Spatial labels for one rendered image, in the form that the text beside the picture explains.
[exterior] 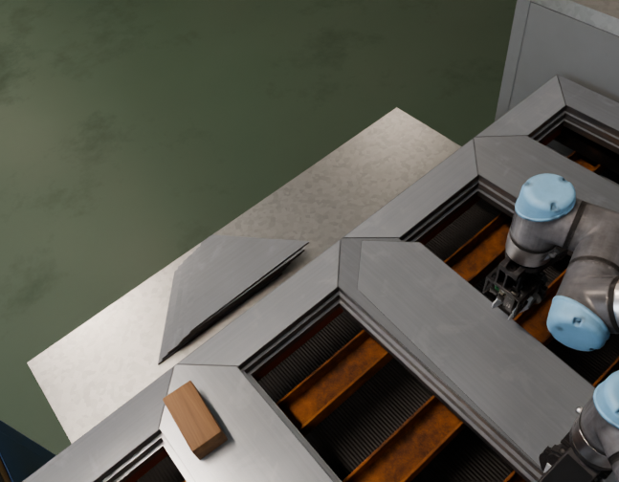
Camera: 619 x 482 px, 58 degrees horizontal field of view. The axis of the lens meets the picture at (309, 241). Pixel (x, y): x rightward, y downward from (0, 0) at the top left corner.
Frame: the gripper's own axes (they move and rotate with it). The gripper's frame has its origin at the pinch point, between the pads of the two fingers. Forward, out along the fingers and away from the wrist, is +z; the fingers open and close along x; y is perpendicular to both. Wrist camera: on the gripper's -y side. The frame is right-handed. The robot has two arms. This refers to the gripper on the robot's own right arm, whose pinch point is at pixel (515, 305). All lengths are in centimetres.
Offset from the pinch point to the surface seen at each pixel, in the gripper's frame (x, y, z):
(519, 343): 5.4, 5.7, 0.9
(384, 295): -19.6, 16.4, 0.9
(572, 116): -25, -56, 3
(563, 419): 19.3, 11.8, 0.9
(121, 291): -135, 56, 88
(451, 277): -13.1, 3.4, 0.9
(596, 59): -29, -69, -5
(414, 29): -172, -157, 88
